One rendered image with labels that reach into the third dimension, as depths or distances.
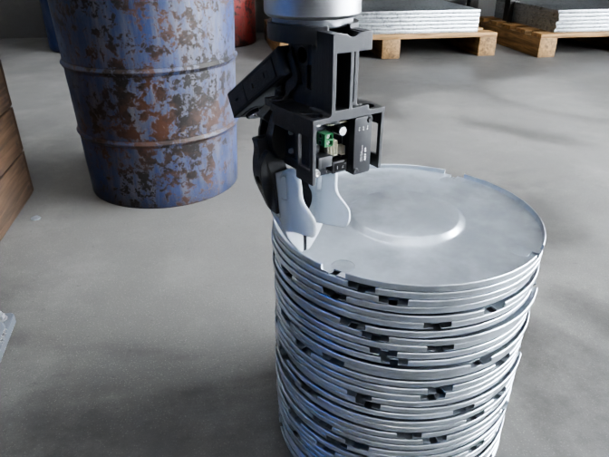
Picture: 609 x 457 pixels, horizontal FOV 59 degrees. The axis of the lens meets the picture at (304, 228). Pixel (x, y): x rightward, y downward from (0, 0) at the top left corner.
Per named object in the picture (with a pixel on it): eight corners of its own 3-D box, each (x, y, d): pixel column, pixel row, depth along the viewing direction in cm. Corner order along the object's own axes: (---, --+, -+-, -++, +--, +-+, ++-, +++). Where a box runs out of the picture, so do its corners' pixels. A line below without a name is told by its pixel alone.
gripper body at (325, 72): (308, 195, 42) (309, 32, 37) (254, 162, 49) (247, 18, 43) (382, 174, 46) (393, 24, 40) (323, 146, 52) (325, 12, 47)
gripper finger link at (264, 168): (263, 218, 48) (259, 121, 44) (254, 211, 50) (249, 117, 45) (306, 205, 51) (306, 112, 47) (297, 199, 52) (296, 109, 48)
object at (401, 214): (358, 154, 78) (358, 149, 78) (573, 205, 63) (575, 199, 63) (217, 232, 57) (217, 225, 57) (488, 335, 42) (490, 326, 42)
